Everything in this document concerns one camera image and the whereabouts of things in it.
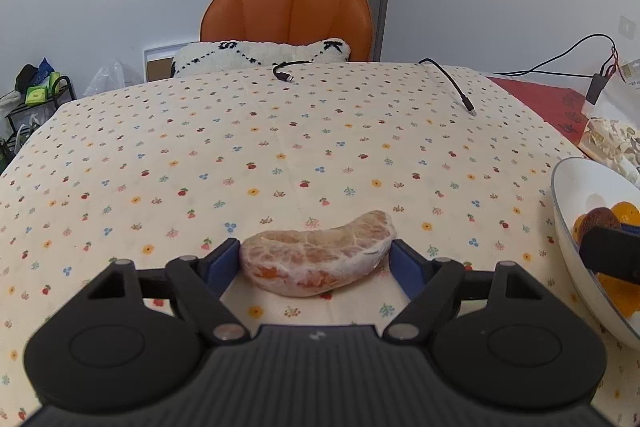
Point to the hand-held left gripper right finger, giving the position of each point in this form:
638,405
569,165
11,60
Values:
405,267

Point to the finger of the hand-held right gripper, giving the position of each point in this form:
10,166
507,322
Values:
612,254

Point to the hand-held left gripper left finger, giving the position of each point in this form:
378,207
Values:
222,264

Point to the dark red round fruit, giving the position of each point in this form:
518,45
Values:
600,218

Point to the large orange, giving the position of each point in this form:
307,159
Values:
617,297

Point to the small orange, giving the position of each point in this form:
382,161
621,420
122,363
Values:
627,212
578,227

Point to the white bowl with blue rim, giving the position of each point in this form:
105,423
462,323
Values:
575,187

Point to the curved peeled pomelo segment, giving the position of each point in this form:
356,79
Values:
315,252

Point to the floral print tablecloth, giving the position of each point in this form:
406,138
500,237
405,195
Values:
300,147

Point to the red cloth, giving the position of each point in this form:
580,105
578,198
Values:
545,102

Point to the black power adapter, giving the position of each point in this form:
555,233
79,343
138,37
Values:
595,88

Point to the white cushion with black print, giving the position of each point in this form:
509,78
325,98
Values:
250,54

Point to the white framed board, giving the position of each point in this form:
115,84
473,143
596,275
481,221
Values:
160,62

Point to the clear plastic bag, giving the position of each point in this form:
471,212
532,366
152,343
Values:
112,79

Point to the black metal rack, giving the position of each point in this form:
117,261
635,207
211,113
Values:
60,94

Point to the green box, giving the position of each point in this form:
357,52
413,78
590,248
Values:
35,96

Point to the blue packet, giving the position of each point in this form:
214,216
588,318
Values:
45,69

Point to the orange chair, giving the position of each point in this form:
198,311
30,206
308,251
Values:
285,7

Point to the black item on rack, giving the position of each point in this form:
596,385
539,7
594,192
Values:
26,77

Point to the white wall socket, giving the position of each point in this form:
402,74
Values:
626,26

